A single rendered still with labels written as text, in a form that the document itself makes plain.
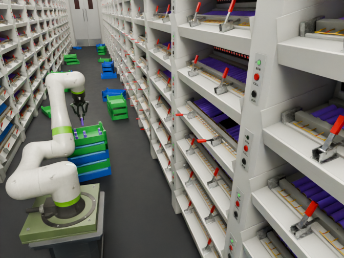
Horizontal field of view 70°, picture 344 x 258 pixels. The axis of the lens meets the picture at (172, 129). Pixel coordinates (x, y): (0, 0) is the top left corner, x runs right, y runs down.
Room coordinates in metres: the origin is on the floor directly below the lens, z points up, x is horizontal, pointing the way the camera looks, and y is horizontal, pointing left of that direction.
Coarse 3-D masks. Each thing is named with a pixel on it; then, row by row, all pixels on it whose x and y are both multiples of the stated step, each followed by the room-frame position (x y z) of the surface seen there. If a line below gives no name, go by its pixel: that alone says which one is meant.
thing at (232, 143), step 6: (192, 108) 1.13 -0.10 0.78; (198, 114) 1.06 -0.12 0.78; (204, 114) 1.02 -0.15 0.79; (204, 120) 0.99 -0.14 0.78; (210, 120) 0.96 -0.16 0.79; (210, 126) 0.93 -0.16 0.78; (216, 126) 0.90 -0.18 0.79; (210, 132) 0.89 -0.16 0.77; (216, 132) 0.88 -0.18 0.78; (222, 132) 0.85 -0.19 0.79; (222, 138) 0.83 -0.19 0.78; (228, 138) 0.80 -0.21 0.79; (228, 144) 0.78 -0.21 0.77; (234, 144) 0.75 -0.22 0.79; (234, 150) 0.73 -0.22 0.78; (234, 156) 0.71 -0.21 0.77
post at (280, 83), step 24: (264, 0) 0.61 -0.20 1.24; (288, 0) 0.55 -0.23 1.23; (312, 0) 0.57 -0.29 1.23; (264, 24) 0.60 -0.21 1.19; (264, 48) 0.58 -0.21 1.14; (264, 72) 0.57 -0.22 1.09; (288, 72) 0.56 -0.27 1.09; (264, 96) 0.56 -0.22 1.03; (288, 96) 0.56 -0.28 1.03; (240, 144) 0.62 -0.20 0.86; (264, 144) 0.55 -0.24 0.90; (240, 168) 0.61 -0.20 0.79; (264, 168) 0.56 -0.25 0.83; (240, 240) 0.56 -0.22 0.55
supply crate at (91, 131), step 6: (90, 126) 1.80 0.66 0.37; (96, 126) 1.82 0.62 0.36; (102, 126) 1.79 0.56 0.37; (78, 132) 1.76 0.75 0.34; (90, 132) 1.79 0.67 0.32; (96, 132) 1.79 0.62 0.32; (102, 132) 1.79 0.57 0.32; (78, 138) 1.68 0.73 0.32; (84, 138) 1.59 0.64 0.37; (90, 138) 1.61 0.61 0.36; (96, 138) 1.63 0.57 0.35; (102, 138) 1.65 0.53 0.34; (78, 144) 1.57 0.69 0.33; (84, 144) 1.59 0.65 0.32
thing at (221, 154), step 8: (184, 96) 1.23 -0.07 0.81; (192, 96) 1.24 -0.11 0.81; (200, 96) 1.25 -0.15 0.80; (176, 104) 1.21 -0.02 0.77; (184, 104) 1.23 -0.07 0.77; (184, 112) 1.14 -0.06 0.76; (184, 120) 1.11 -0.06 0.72; (192, 120) 1.04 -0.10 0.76; (200, 120) 1.02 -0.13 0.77; (192, 128) 1.00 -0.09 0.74; (200, 128) 0.95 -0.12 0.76; (208, 128) 0.94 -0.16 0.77; (224, 128) 0.91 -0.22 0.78; (200, 136) 0.91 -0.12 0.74; (208, 136) 0.88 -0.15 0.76; (208, 144) 0.82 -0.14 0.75; (224, 144) 0.80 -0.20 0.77; (216, 152) 0.76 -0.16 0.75; (224, 152) 0.75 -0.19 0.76; (232, 152) 0.74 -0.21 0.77; (224, 160) 0.71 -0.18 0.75; (232, 160) 0.64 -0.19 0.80; (224, 168) 0.71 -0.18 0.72; (232, 168) 0.66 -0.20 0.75; (232, 176) 0.65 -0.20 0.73
